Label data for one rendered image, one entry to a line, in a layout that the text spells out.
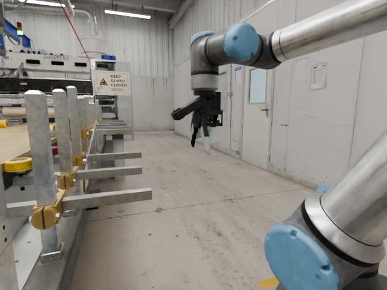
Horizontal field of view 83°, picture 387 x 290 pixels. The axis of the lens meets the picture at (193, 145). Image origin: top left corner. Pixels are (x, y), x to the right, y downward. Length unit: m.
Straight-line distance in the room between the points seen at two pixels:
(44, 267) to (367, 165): 0.71
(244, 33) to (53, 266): 0.75
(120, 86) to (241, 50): 2.88
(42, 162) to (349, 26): 0.75
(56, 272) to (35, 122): 0.35
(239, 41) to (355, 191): 0.41
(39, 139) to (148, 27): 9.83
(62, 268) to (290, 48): 0.80
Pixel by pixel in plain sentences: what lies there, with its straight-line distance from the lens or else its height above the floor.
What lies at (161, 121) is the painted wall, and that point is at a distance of 9.89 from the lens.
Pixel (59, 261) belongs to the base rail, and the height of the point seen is 0.70.
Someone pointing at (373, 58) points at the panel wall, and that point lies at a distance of 3.02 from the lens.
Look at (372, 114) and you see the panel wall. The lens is 2.95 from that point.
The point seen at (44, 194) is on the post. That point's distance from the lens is 0.65.
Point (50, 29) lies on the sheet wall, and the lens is 10.30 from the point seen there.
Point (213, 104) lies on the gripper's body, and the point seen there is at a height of 1.10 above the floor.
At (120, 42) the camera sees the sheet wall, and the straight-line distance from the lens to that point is 10.07.
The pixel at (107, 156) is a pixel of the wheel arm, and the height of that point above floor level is 0.85.
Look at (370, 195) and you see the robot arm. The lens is 0.44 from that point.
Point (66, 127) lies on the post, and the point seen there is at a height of 1.02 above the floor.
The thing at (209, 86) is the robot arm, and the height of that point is 1.15.
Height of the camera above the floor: 1.08
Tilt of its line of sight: 9 degrees down
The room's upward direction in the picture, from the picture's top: straight up
